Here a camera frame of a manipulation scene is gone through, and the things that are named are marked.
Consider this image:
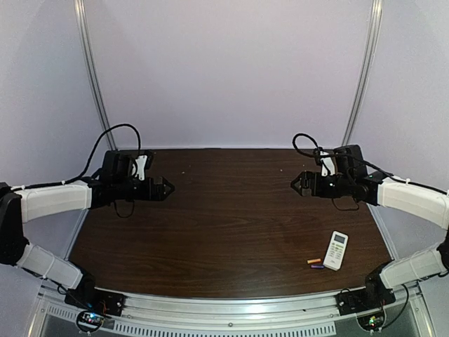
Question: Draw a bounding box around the front aluminium rail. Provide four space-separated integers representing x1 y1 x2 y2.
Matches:
34 280 425 337

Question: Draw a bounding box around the aluminium corner post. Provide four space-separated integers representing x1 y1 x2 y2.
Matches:
74 0 111 131
342 0 383 145

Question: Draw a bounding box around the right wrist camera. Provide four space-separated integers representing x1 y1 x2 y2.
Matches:
314 147 336 177

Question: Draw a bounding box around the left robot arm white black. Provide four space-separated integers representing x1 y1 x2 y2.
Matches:
1 150 175 289

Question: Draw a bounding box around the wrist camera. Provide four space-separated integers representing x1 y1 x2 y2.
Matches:
133 154 148 181
314 147 336 177

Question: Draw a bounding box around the black camera cable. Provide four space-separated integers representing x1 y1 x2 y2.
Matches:
62 123 142 187
292 132 337 159

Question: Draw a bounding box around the white remote control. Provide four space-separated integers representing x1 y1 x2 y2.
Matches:
323 231 348 271

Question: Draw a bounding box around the left black camera cable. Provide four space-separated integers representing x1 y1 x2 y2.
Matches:
62 123 142 187

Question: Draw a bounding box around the left aluminium corner post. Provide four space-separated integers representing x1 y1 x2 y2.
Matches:
74 0 111 131

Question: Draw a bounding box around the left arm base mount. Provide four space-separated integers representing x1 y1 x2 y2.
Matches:
58 273 126 336

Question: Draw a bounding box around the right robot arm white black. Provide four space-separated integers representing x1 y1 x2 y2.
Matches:
290 145 448 302

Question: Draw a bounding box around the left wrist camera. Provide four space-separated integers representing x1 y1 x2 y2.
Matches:
133 154 148 181

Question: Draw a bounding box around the orange AAA battery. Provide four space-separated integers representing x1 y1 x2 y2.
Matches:
307 259 322 265

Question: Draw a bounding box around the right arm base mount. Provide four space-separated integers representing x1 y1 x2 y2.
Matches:
335 271 396 333

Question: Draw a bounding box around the right aluminium corner post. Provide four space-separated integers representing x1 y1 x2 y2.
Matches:
342 0 383 145

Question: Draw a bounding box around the right black camera cable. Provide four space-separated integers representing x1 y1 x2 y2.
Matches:
292 132 337 159

